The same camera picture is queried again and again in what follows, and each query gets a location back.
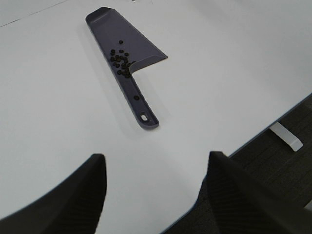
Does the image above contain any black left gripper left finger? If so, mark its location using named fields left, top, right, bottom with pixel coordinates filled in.
left=0, top=154, right=107, bottom=234

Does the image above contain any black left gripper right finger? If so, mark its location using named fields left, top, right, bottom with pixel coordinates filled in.
left=168, top=151, right=312, bottom=234

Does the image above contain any pile of coffee beans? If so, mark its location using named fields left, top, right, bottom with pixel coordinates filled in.
left=98, top=39, right=140, bottom=102

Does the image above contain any white table leg foot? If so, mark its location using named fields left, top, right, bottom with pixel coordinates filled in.
left=269, top=122, right=303, bottom=152

